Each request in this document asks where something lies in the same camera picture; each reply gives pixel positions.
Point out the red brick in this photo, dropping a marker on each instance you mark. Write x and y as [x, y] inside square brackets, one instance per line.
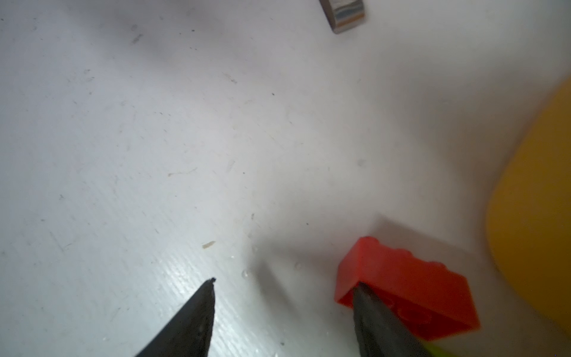
[430, 300]

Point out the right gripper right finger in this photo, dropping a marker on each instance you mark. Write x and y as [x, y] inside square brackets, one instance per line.
[378, 330]

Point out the yellow tray far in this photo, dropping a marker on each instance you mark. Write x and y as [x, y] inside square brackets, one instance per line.
[528, 215]

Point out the green brick top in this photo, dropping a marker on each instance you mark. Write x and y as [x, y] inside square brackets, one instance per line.
[437, 351]

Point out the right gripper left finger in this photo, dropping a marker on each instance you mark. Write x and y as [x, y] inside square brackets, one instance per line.
[189, 331]

